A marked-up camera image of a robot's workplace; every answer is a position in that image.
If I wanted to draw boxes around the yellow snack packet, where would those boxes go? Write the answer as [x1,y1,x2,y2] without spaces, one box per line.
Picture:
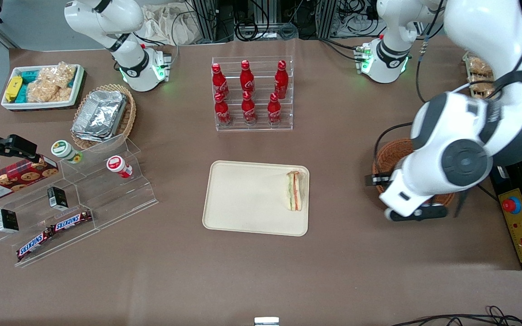
[5,76,23,103]

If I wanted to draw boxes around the aluminium frame post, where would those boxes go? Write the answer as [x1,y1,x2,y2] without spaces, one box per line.
[191,0,225,43]

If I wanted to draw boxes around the small black carton box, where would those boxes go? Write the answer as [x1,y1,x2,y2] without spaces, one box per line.
[0,209,19,234]
[47,187,68,210]

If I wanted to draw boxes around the aluminium foil container stack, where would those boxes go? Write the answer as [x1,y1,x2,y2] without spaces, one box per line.
[72,91,127,142]

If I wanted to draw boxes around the cream plastic serving tray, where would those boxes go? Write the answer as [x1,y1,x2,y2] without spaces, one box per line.
[202,160,310,237]

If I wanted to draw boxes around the brown round wicker basket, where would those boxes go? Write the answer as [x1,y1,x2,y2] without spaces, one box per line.
[372,138,455,208]

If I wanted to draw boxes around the black hanging cable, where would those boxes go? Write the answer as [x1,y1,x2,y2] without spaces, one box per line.
[415,38,429,104]

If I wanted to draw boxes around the clear acrylic stepped stand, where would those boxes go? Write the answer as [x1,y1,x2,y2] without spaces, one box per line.
[0,174,101,268]
[59,133,159,229]

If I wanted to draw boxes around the clear acrylic bottle rack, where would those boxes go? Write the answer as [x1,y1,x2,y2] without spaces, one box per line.
[211,55,295,132]

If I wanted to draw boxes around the light wicker oval basket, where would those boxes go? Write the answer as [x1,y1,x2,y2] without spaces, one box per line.
[71,84,137,150]

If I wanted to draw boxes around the rice cracker snack bag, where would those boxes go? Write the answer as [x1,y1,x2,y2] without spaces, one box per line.
[39,62,78,86]
[26,78,61,103]

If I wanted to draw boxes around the green lid yogurt cup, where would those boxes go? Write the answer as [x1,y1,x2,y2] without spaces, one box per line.
[51,140,83,164]

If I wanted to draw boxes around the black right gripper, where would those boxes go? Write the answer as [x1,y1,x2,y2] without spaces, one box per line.
[0,133,38,166]

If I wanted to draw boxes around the Walkers shortbread cookie box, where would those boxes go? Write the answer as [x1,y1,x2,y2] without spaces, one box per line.
[0,156,60,204]

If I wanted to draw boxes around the Snickers chocolate bar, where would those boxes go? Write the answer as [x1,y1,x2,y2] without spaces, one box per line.
[16,229,55,261]
[52,211,94,232]

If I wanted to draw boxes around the white rectangular snack bin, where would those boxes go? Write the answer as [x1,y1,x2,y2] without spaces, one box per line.
[0,63,86,111]

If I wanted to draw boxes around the white crumpled cloth bag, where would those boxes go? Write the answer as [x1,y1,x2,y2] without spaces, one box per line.
[141,4,198,46]

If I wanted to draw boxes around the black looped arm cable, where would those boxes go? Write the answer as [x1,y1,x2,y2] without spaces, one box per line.
[373,121,427,182]

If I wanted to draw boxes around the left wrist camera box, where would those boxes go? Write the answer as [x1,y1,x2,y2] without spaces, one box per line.
[385,204,448,222]

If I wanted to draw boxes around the red lid yogurt cup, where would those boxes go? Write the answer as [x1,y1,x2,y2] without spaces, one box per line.
[106,155,133,178]

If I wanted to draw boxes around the plastic sandwich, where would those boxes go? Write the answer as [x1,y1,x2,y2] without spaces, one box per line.
[285,170,305,212]

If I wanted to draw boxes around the container with brown cookies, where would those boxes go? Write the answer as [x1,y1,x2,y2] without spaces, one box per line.
[463,51,499,99]

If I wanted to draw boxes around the black floor cables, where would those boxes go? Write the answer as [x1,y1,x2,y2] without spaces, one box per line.
[390,306,522,326]

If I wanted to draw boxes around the red Coca-Cola bottle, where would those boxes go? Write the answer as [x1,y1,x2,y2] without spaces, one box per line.
[267,93,282,125]
[214,93,232,126]
[211,62,230,99]
[240,60,256,93]
[241,91,257,125]
[274,60,289,98]

